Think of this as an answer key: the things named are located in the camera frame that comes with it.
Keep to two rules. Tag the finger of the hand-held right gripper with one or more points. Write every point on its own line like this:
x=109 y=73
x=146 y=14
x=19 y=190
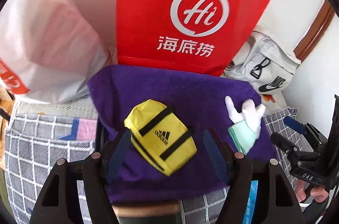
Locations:
x=292 y=124
x=282 y=141

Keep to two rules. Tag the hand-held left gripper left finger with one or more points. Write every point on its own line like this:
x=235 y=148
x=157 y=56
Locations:
x=119 y=157

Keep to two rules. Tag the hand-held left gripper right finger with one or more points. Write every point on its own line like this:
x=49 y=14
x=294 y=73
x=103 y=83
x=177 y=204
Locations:
x=215 y=157

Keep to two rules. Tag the small yellow bag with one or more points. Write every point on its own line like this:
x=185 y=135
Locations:
x=148 y=118

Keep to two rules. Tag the person's right hand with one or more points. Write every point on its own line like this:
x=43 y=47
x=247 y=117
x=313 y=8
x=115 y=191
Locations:
x=319 y=193

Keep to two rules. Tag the white glove with mint cuff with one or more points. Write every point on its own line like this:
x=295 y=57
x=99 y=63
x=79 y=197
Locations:
x=250 y=112

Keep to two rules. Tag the light blue packet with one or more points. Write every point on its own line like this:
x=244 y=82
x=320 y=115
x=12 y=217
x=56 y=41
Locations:
x=251 y=200

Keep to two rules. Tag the light grey waist bag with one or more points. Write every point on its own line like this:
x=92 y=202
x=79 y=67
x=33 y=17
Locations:
x=264 y=54

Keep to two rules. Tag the purple towel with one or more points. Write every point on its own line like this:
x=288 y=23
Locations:
x=159 y=86

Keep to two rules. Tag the pale lace bed sheet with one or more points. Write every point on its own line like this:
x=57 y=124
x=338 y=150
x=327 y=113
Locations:
x=53 y=107

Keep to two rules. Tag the grey checked blanket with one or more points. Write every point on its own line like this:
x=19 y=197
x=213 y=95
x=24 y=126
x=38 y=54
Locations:
x=26 y=160

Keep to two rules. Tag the white plastic bag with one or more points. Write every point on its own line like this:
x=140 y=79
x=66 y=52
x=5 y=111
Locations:
x=53 y=28

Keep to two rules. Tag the red paper bag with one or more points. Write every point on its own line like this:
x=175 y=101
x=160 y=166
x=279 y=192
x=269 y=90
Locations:
x=148 y=1

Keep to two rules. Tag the brown wooden frame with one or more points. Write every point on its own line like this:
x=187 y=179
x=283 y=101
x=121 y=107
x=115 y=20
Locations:
x=317 y=28

